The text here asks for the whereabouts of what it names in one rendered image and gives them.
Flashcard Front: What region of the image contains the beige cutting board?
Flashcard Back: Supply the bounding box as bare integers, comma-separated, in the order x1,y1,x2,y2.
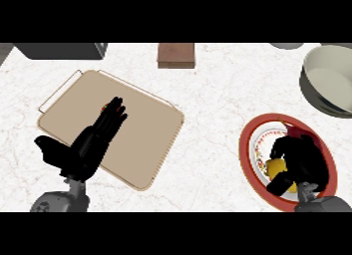
36,69,185,192

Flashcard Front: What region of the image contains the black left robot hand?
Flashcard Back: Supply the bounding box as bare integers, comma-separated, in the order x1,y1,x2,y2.
33,96,131,183

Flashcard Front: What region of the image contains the pale grey bowl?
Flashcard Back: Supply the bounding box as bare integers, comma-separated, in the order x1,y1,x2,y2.
299,45,352,120

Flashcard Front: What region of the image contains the brown wooden block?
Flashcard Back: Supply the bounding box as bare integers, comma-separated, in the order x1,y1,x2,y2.
157,43,197,70

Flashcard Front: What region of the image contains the red rimmed plate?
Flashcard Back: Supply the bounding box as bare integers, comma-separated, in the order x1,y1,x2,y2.
237,113,339,212

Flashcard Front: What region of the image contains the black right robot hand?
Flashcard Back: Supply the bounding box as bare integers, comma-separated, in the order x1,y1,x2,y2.
265,133,329,196

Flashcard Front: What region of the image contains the yellow lemon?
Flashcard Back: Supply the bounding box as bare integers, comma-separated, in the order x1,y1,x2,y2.
264,157,301,194

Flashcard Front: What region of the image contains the red item on plate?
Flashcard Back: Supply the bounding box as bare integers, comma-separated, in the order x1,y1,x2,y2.
286,125,314,139

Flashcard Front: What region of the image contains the grey round object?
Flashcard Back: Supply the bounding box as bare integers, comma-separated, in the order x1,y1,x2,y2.
270,43,305,51

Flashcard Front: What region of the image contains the dark grey appliance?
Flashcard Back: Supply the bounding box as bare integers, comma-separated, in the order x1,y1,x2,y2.
12,43,110,61

